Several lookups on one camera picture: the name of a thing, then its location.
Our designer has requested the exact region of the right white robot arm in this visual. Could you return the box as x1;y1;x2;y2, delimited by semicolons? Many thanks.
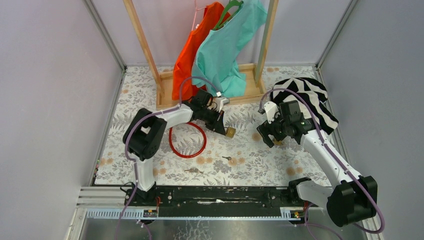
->
257;100;378;227

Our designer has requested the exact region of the wooden clothes rack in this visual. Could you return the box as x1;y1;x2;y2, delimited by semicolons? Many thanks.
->
122;0;279;111

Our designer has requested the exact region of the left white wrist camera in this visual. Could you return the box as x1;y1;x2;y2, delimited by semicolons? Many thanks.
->
212;91;230;112

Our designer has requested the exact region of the floral table mat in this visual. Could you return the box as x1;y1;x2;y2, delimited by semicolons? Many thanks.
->
94;66;330;187

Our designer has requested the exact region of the red cable lock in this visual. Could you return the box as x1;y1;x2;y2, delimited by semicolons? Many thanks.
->
168;122;207;159

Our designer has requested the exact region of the large brass padlock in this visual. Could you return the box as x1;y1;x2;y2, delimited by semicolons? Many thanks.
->
225;127;236;138

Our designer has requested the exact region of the black white striped cloth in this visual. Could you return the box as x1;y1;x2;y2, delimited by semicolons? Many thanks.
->
270;77;339;135

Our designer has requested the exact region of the pink clothes hanger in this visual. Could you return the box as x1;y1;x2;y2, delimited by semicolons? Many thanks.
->
191;0;206;31

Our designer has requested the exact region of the orange shirt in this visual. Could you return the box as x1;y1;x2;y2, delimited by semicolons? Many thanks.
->
171;1;225;101

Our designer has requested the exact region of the green clothes hanger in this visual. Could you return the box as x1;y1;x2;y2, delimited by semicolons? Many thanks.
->
212;0;244;31

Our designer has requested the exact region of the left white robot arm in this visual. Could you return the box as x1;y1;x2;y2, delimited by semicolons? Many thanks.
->
122;89;230;206

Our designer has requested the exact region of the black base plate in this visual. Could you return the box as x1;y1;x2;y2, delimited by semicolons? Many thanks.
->
120;183;307;221

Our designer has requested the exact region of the small brass padlock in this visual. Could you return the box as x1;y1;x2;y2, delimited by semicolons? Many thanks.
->
273;139;284;146

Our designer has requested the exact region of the white slotted cable duct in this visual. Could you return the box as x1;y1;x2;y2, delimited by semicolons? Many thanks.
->
86;208;158;220

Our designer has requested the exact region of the teal shirt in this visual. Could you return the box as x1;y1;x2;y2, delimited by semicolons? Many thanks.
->
191;0;268;98

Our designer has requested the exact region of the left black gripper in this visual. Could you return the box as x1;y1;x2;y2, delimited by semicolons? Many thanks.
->
198;106;225;135

